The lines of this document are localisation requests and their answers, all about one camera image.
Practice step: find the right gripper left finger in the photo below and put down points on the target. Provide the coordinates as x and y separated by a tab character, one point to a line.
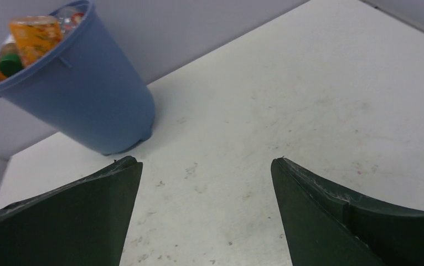
84	222

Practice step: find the cloudy bottle green cap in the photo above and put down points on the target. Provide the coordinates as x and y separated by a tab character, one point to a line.
10	62

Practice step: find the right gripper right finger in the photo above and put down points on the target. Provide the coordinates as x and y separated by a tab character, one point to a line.
328	224

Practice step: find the orange pineapple-label juice bottle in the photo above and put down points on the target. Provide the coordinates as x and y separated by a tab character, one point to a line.
35	36

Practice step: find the blue plastic bin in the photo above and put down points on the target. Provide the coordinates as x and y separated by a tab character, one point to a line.
87	89

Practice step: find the clear bottle red round logo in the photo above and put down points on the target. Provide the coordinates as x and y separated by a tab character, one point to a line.
68	18

